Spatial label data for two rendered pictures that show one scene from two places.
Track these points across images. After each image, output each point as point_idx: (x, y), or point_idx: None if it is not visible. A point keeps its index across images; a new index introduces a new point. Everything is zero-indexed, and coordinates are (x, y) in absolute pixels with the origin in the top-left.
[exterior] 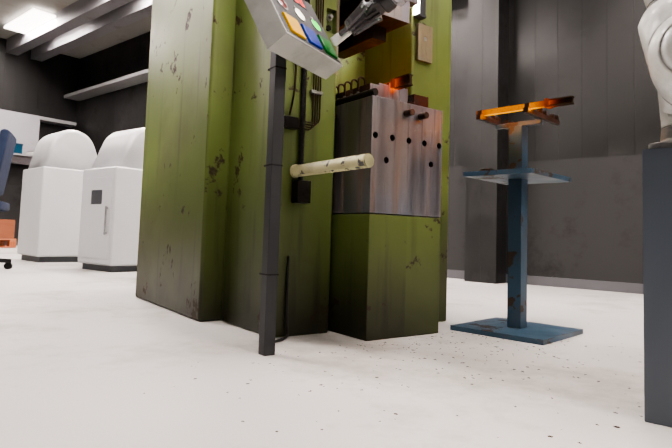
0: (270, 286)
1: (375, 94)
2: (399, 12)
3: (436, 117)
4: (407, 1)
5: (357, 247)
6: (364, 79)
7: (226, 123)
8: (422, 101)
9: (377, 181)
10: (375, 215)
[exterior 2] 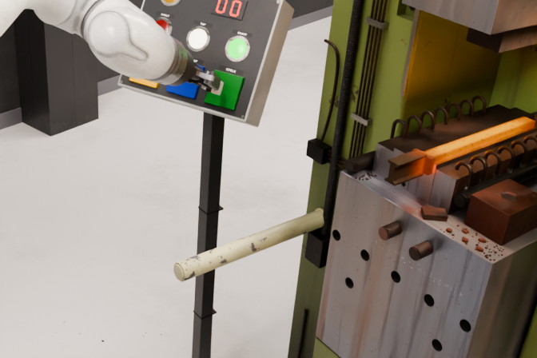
0: (195, 324)
1: (348, 171)
2: (467, 7)
3: (470, 268)
4: (162, 81)
5: None
6: (403, 126)
7: None
8: (489, 217)
9: (331, 304)
10: (323, 345)
